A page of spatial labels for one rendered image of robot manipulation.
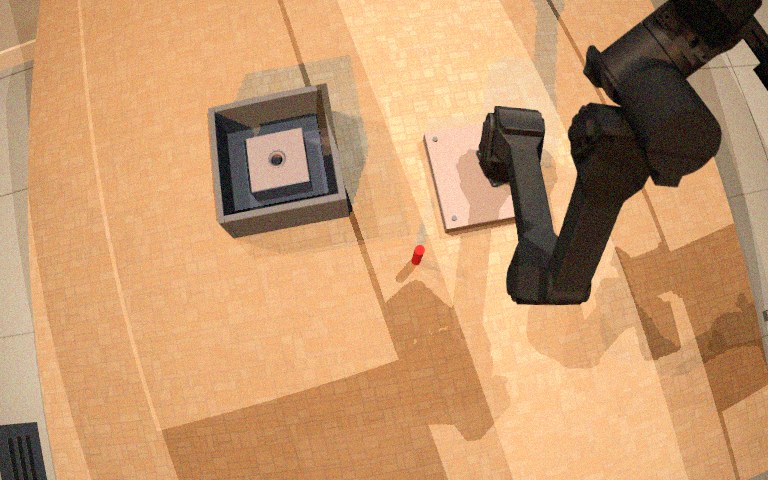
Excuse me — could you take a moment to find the dark red peg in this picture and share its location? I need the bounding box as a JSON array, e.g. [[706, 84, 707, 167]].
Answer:
[[412, 245, 425, 265]]

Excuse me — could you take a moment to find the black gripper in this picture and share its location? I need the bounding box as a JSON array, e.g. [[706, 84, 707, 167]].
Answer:
[[641, 0, 768, 91]]

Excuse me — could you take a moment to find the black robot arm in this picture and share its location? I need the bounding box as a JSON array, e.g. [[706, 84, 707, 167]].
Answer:
[[476, 0, 762, 306]]

